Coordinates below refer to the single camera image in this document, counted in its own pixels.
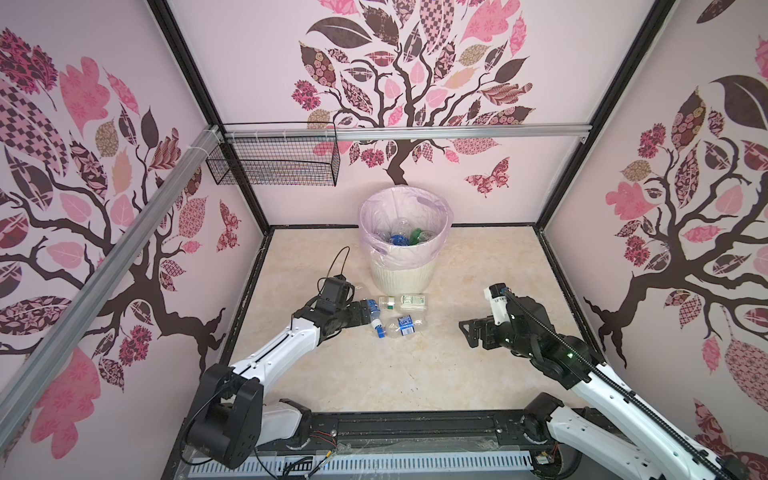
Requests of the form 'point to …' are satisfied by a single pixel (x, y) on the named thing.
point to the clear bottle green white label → (413, 302)
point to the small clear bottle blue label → (405, 325)
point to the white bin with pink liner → (402, 231)
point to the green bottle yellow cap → (414, 236)
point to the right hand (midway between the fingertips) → (474, 318)
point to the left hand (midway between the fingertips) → (359, 317)
